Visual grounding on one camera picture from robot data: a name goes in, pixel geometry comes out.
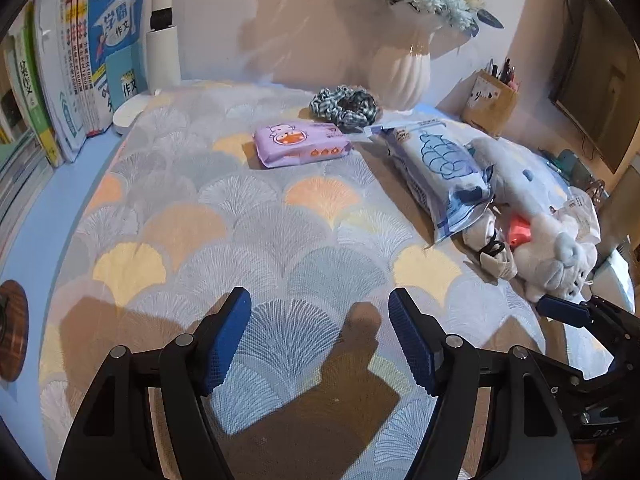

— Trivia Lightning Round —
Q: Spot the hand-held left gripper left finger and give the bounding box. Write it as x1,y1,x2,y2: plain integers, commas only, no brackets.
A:
55,287,253,480

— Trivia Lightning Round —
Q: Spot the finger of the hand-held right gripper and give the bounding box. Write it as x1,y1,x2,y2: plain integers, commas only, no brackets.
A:
537,294,640,362

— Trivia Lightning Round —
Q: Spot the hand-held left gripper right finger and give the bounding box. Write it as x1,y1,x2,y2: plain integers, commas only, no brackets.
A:
387,287,583,480

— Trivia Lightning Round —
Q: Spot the white plush toy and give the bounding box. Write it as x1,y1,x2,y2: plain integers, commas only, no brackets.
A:
515,200,601,304

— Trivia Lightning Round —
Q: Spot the light blue storage box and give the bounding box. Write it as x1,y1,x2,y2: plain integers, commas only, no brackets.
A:
595,245,639,311

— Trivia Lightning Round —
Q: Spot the white beige cloth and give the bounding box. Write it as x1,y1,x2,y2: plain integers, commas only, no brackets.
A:
462,210,519,281

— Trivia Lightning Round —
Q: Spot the small orange object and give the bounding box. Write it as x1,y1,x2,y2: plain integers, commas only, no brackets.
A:
509,213,535,247

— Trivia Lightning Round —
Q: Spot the white plastic packet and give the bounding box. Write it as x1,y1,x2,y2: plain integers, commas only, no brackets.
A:
552,187,602,249

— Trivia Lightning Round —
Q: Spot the fan pattern tablecloth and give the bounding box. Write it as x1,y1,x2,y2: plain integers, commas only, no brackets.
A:
37,80,622,480

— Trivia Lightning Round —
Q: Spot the light blue plush toy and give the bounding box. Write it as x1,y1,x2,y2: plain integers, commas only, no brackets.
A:
467,137,572,217

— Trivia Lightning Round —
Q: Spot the green pen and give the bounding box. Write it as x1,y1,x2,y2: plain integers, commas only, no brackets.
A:
541,149,577,179

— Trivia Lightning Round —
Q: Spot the blue white tissue packet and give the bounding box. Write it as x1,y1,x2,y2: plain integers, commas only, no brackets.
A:
380,119,496,246

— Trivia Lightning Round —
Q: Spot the purple tissue packet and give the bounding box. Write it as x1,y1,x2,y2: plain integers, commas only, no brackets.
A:
253,120,354,170

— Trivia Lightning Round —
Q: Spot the brown wooden disc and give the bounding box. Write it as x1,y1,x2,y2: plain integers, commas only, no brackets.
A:
0,280,30,382

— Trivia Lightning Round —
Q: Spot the wooden pen holder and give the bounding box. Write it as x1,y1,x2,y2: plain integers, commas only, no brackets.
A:
460,70,519,137

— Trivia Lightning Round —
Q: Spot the dark monitor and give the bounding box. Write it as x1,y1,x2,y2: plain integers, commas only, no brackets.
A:
547,0,640,174

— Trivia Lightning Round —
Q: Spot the green striped scrunchie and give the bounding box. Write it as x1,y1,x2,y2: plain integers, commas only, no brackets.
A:
308,85,382,129

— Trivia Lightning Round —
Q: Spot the bunch of pens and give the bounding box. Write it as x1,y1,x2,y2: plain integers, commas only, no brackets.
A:
482,57,521,94

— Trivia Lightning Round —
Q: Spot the white ribbed vase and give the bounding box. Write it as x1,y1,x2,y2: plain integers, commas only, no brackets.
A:
367,27,432,111

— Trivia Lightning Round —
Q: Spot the white desk lamp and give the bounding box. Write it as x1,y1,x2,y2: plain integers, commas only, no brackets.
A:
112,0,182,139

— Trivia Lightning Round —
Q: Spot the row of books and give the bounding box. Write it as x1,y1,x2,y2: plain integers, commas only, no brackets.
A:
0,0,149,242

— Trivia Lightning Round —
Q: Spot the black hair tie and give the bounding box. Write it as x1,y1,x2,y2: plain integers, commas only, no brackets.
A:
477,239,507,260

